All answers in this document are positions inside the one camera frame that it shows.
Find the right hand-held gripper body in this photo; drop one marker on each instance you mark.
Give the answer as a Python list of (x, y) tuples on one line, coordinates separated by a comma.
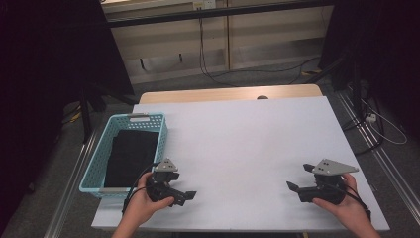
[(327, 193)]

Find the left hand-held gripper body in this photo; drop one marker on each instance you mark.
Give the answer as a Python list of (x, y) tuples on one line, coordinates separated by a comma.
[(161, 188)]

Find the black shorts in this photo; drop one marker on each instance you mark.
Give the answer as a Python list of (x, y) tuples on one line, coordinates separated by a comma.
[(132, 158)]

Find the light blue perforated basket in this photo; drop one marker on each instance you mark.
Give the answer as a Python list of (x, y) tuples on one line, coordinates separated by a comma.
[(99, 158)]

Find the person's left hand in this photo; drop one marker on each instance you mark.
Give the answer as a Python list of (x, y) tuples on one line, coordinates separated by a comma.
[(142, 208)]

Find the person's right hand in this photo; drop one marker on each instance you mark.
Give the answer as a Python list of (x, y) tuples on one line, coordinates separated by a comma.
[(350, 211)]

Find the white table cover board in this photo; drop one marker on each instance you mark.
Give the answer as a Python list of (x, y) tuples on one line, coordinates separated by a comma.
[(237, 148)]

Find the round table grommet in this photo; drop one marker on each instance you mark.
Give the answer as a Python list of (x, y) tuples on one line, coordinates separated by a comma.
[(262, 97)]

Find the black metal stand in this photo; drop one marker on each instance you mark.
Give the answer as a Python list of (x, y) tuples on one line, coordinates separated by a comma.
[(85, 115), (356, 86)]

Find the yellow floor tape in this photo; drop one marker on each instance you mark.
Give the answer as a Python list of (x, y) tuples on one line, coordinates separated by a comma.
[(312, 71)]

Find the wooden table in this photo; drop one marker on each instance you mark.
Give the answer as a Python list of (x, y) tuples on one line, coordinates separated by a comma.
[(198, 94)]

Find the beige wooden cabinet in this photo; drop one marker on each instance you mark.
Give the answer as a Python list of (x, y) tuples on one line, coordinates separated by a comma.
[(264, 39)]

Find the black curtain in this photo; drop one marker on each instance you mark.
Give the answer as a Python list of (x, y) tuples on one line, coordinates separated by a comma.
[(39, 82), (389, 49)]

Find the aluminium floor rail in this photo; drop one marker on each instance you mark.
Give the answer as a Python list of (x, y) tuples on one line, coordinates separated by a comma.
[(67, 195), (389, 172)]

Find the white wall socket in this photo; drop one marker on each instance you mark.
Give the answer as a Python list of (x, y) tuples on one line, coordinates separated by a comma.
[(204, 4)]

